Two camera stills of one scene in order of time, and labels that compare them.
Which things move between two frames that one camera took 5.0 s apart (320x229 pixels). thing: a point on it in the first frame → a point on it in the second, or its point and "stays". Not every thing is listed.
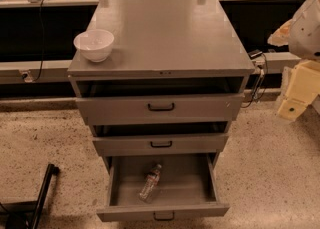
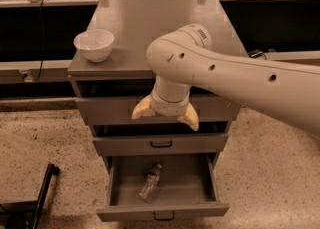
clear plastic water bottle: x=150 y=185 stays
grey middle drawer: x=160 y=139 stays
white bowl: x=95 y=44 stays
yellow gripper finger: x=303 y=88 → x=190 y=117
